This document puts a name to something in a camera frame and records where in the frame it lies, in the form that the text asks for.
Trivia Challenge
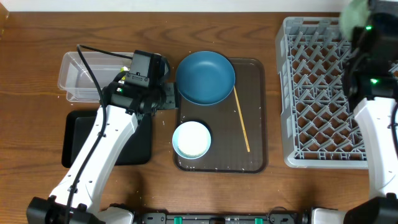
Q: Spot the mint green bowl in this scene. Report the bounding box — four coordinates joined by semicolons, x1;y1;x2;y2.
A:
339;0;370;41

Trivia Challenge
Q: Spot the light blue rice bowl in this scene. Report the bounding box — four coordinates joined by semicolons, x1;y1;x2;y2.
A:
172;121;211;160

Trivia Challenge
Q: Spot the yellow snack wrapper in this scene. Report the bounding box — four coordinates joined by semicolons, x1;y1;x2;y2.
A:
118;67;130;81

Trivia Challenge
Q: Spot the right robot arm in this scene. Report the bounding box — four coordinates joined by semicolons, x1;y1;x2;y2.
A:
302;0;397;224

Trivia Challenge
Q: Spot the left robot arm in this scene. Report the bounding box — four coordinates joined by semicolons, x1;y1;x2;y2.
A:
26;50;170;223

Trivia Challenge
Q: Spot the black waste tray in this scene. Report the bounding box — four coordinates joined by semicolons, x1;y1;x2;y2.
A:
62;110;152;168

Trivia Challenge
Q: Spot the grey dishwasher rack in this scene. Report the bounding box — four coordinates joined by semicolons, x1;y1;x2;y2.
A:
275;17;368;169

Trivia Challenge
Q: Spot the dark blue plate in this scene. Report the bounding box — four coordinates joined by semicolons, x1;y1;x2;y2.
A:
175;51;236;106

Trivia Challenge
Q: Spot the clear plastic bin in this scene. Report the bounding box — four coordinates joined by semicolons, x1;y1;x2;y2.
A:
58;52;133;103

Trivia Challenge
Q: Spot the brown serving tray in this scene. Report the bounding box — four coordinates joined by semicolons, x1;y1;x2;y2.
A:
174;58;267;174

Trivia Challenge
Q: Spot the wooden chopstick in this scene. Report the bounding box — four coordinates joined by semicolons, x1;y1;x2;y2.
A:
233;86;251;152

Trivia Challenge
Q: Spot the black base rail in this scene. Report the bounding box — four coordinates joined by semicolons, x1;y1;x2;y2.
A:
133;210;311;224

